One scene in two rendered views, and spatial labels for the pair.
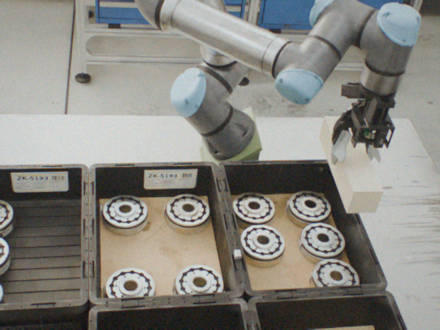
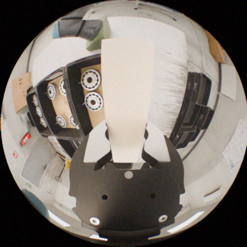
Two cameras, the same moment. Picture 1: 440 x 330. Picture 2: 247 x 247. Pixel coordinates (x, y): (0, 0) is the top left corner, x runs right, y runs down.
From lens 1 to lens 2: 1.39 m
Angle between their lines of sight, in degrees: 81
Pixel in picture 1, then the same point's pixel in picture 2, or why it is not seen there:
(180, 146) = not seen: hidden behind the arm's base
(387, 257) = (156, 86)
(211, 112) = (68, 32)
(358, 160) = (128, 139)
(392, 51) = not seen: outside the picture
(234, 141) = (88, 35)
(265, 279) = (97, 114)
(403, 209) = (171, 65)
